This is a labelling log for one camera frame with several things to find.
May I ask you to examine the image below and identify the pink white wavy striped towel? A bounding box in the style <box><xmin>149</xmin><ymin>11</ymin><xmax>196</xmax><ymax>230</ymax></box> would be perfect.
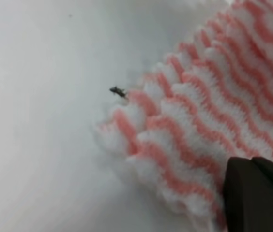
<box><xmin>96</xmin><ymin>0</ymin><xmax>273</xmax><ymax>232</ymax></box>

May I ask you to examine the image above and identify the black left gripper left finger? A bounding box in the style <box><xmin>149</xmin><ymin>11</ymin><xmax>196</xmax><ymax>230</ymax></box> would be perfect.
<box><xmin>223</xmin><ymin>157</ymin><xmax>273</xmax><ymax>232</ymax></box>

